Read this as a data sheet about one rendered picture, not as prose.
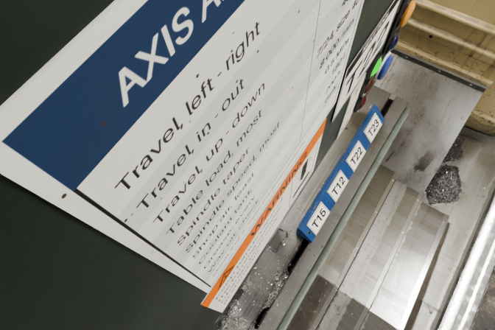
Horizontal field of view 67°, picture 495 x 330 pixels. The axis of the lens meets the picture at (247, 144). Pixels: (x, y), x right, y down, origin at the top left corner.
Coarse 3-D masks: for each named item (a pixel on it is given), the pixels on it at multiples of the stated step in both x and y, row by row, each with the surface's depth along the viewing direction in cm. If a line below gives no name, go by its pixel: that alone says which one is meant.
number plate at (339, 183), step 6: (342, 174) 106; (336, 180) 105; (342, 180) 106; (348, 180) 108; (330, 186) 103; (336, 186) 105; (342, 186) 106; (330, 192) 104; (336, 192) 105; (336, 198) 105
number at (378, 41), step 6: (396, 6) 30; (390, 18) 30; (384, 30) 30; (378, 36) 29; (384, 36) 32; (372, 42) 28; (378, 42) 31; (372, 48) 30; (378, 48) 33; (366, 54) 29; (372, 54) 31; (366, 60) 30; (366, 66) 32; (360, 72) 31
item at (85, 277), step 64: (0, 0) 4; (64, 0) 5; (384, 0) 25; (0, 64) 5; (0, 192) 6; (0, 256) 6; (64, 256) 8; (128, 256) 11; (0, 320) 7; (64, 320) 9; (128, 320) 13; (192, 320) 23
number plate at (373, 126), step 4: (372, 116) 113; (376, 116) 113; (372, 120) 112; (376, 120) 114; (368, 124) 111; (372, 124) 112; (376, 124) 114; (380, 124) 115; (368, 128) 111; (372, 128) 113; (376, 128) 114; (364, 132) 110; (368, 132) 112; (372, 132) 113; (376, 132) 114; (368, 136) 112; (372, 136) 113; (368, 140) 112; (372, 140) 113
